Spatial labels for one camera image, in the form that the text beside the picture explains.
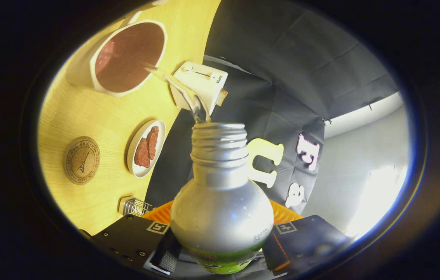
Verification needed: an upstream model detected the white oval plate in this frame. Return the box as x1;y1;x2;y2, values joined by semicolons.
127;119;166;179

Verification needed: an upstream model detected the silver juice bottle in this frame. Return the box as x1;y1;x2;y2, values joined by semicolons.
169;122;275;275

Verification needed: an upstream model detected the wire mesh basket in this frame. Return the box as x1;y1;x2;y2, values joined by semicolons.
118;196;154;217

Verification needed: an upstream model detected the wooden table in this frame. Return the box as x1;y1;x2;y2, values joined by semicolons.
37;0;222;236

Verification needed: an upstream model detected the white cup with wooden handle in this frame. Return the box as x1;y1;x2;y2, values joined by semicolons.
66;19;167;98

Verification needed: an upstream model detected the round cork coaster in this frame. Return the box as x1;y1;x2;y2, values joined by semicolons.
64;136;100;185

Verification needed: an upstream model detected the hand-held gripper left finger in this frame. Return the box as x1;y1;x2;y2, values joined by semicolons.
88;200;183;276

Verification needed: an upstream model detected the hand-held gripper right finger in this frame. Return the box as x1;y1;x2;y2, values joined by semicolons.
263;199;354;273

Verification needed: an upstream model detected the red meat slice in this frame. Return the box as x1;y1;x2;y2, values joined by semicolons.
134;138;151;168
147;126;159;160

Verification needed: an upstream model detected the white toaster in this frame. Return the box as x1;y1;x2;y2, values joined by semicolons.
169;61;229;116

